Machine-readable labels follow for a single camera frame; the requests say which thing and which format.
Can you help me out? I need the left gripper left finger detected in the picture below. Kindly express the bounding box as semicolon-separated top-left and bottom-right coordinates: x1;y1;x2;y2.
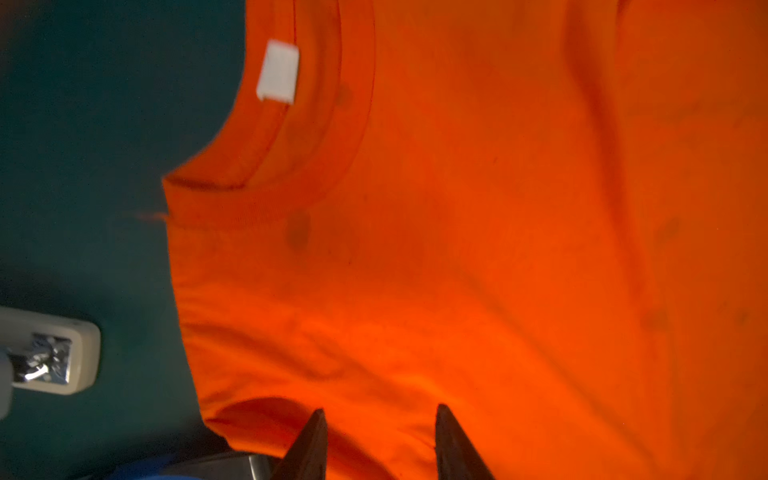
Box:
271;409;328;480

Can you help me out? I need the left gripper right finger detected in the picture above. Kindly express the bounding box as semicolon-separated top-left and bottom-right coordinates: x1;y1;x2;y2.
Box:
435;404;495;480

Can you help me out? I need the orange t shirt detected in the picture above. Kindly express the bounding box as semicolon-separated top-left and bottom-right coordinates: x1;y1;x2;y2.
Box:
163;1;767;479

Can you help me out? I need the grey stapler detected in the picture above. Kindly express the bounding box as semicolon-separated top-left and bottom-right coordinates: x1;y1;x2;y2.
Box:
1;307;102;418

